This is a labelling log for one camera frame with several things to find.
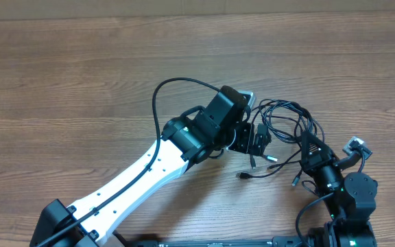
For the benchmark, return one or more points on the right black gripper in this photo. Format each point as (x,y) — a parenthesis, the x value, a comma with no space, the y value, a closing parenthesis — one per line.
(311,162)

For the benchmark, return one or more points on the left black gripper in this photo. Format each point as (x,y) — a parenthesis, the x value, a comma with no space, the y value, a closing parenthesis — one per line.
(261,139)

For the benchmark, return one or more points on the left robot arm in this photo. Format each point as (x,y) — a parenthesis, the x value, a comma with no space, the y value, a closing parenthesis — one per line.
(185,141)

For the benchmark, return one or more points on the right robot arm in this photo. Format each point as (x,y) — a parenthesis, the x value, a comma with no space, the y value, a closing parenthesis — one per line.
(348,193)

